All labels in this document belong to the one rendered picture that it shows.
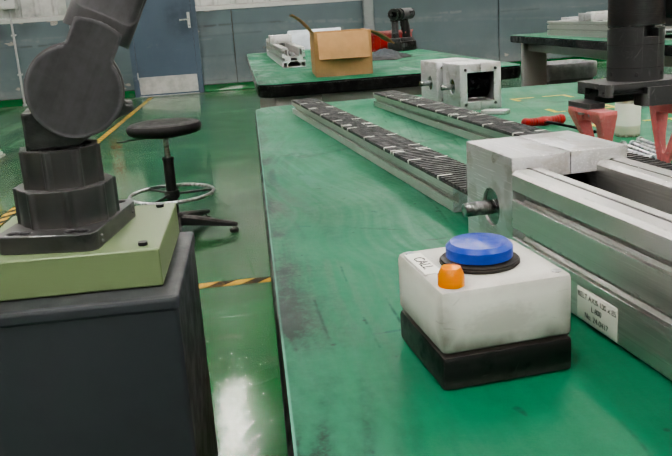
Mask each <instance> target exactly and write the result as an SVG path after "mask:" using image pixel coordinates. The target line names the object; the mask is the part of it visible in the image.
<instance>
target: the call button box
mask: <svg viewBox="0 0 672 456"><path fill-rule="evenodd" d="M507 239H508V240H510V241H511V242H512V243H513V257H512V258H511V259H510V260H508V261H505V262H502V263H498V264H493V265H465V264H459V263H456V262H453V261H450V260H449V259H447V257H446V249H445V247H441V248H434V249H427V250H420V251H413V252H412V251H408V252H405V253H402V254H400V255H399V258H398V266H399V287H400V304H401V306H402V308H403V309H404V310H402V311H401V314H400V317H401V336H402V338H403V339H404V340H405V342H406V343H407V344H408V345H409V347H410V348H411V349H412V350H413V352H414V353H415V354H416V355H417V357H418V358H419V359H420V360H421V362H422V363H423V364H424V365H425V367H426V368H427V369H428V370H429V371H430V373H431V374H432V375H433V376H434V378H435V379H436V380H437V381H438V383H439V384H440V385H441V386H442V388H443V389H445V390H453V389H459V388H464V387H470V386H475V385H481V384H486V383H492V382H497V381H503V380H509V379H514V378H520V377H525V376H531V375H536V374H542V373H547V372H553V371H559V370H564V369H568V368H570V366H571V339H570V337H569V336H568V334H569V332H570V330H571V277H570V275H569V273H568V272H566V271H564V270H563V269H561V268H559V267H558V266H556V265H554V264H552V263H551V262H549V261H547V260H546V259H544V258H542V257H541V256H539V255H537V254H536V253H534V252H532V251H530V250H529V249H527V248H525V247H524V246H522V245H520V244H519V243H517V242H515V241H514V240H512V239H509V238H507ZM444 264H458V265H460V266H461V268H462V270H463V272H464V275H465V285H464V287H462V288H459V289H443V288H440V287H439V286H438V277H437V274H438V272H439V270H440V267H441V266H442V265H444Z"/></svg>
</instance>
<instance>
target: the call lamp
mask: <svg viewBox="0 0 672 456"><path fill-rule="evenodd" d="M437 277H438V286H439V287H440V288H443V289H459V288H462V287H464V285H465V275H464V272H463V270H462V268H461V266H460V265H458V264H444V265H442V266H441V267H440V270H439V272H438V274H437Z"/></svg>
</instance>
